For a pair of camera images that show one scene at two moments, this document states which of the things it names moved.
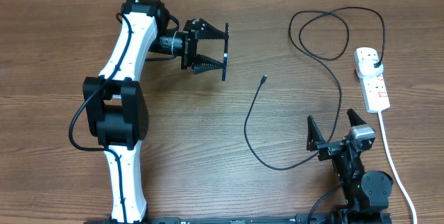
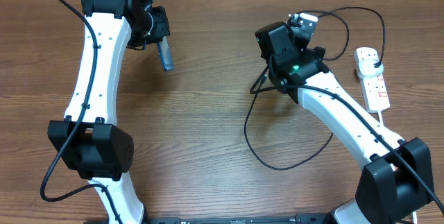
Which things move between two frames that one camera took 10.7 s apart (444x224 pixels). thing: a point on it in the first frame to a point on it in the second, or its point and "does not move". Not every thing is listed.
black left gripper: [190, 46] to [164, 30]
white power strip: [374, 89] does not move
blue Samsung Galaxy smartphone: [225, 51] to [165, 54]
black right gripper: [329, 148] to [320, 53]
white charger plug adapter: [367, 68] does not move
